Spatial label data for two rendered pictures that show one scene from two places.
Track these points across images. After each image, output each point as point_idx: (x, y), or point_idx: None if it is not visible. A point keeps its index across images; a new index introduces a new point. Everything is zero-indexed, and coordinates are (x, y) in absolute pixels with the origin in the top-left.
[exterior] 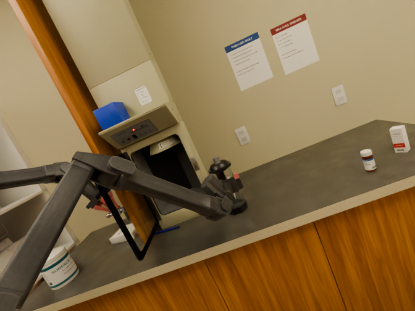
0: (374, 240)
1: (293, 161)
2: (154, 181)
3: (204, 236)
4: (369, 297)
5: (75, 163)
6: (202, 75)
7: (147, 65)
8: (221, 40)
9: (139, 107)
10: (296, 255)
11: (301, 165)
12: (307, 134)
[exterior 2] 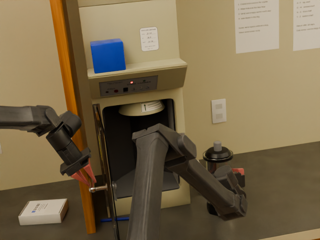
0: None
1: (276, 161)
2: (199, 166)
3: (187, 235)
4: None
5: (159, 137)
6: (194, 16)
7: (169, 4)
8: None
9: (139, 52)
10: None
11: (289, 169)
12: (293, 130)
